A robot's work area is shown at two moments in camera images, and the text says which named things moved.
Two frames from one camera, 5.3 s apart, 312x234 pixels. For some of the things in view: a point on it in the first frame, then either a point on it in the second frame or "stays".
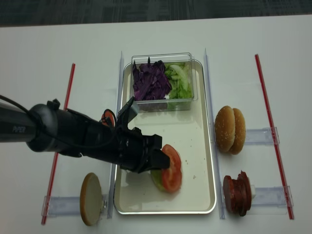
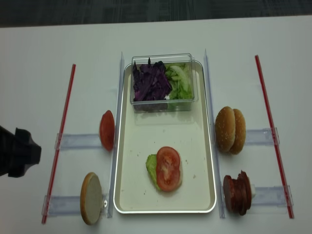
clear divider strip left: [112, 179] stays
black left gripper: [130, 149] to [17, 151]
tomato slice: [172, 176] stays
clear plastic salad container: [164, 82] stays
